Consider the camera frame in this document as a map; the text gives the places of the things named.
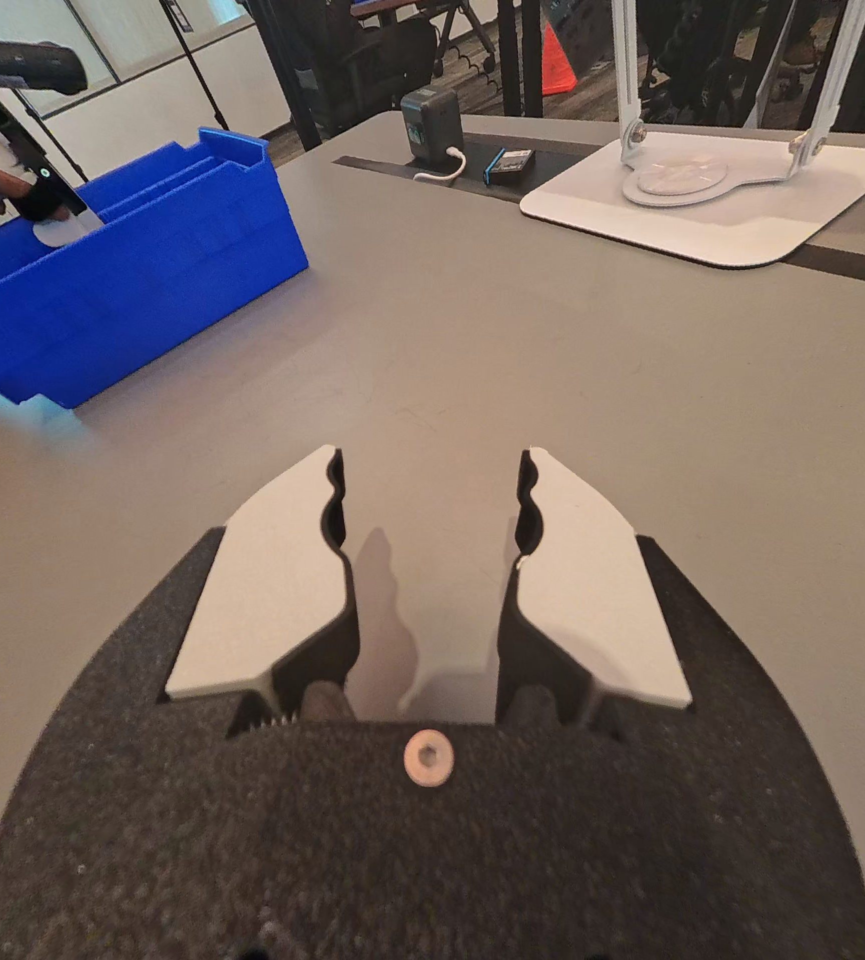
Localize white desk stand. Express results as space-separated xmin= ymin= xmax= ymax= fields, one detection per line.
xmin=520 ymin=0 xmax=865 ymax=269

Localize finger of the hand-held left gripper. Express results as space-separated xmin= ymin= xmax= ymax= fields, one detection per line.
xmin=31 ymin=212 xmax=109 ymax=249

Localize black tripod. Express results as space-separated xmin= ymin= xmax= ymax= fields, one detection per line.
xmin=158 ymin=0 xmax=233 ymax=134

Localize orange traffic cone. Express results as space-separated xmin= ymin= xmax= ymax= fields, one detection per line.
xmin=542 ymin=21 xmax=579 ymax=96

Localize black tape strip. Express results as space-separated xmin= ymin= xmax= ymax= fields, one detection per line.
xmin=332 ymin=131 xmax=865 ymax=292

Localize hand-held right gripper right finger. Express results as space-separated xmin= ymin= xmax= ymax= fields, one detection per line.
xmin=494 ymin=447 xmax=695 ymax=727

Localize blue plastic bin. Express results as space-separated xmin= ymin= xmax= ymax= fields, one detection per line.
xmin=0 ymin=127 xmax=310 ymax=411

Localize black battery charger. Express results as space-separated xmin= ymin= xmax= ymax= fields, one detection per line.
xmin=401 ymin=88 xmax=465 ymax=165

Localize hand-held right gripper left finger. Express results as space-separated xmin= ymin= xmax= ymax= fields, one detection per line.
xmin=164 ymin=444 xmax=362 ymax=725

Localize black desk leg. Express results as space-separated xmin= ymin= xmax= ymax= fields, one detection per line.
xmin=496 ymin=0 xmax=546 ymax=119

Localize black office chair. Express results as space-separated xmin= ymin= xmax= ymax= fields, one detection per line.
xmin=312 ymin=0 xmax=497 ymax=125

